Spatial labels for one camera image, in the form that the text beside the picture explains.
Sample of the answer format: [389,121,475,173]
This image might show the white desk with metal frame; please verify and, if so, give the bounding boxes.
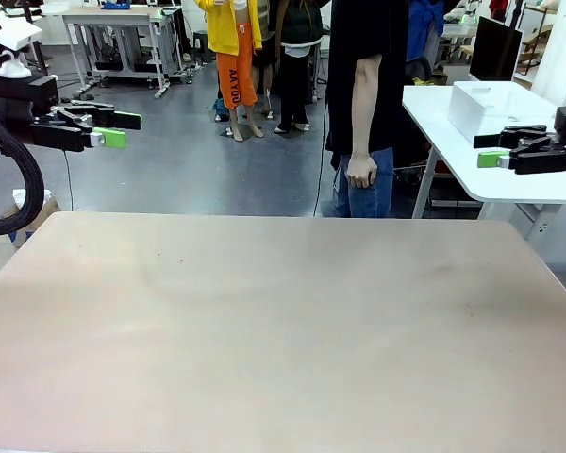
[61,4,180,99]

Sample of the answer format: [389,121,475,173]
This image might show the white storage basket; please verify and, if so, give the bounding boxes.
[448,80,561,145]

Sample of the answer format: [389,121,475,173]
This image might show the cardboard box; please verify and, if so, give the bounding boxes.
[0,188,61,249]

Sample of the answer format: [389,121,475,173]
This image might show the dark stool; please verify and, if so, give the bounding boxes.
[191,29,216,65]

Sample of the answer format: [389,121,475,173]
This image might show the mannequin yellow jacket orange shorts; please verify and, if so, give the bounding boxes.
[193,0,265,143]

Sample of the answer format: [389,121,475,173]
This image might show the person's right forearm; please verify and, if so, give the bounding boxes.
[350,93,384,159]

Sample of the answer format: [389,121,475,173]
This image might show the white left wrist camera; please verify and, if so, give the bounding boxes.
[0,18,43,79]

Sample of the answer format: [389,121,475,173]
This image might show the black monitor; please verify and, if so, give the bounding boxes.
[470,15,524,82]

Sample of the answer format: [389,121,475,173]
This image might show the person in black shirt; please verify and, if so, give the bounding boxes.
[324,0,410,219]

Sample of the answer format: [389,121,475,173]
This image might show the blue jacket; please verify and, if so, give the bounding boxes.
[407,0,442,62]

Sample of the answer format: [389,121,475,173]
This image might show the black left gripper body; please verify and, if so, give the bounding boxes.
[0,74,60,125]

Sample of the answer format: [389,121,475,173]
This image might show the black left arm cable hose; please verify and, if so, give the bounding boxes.
[0,46,46,237]

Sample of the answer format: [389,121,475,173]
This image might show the person's right hand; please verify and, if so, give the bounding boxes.
[346,151,379,190]

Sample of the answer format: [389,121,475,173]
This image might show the person in dark jacket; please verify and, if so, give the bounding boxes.
[272,0,325,134]

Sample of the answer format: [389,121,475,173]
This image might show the white side table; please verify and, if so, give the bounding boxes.
[399,83,566,265]

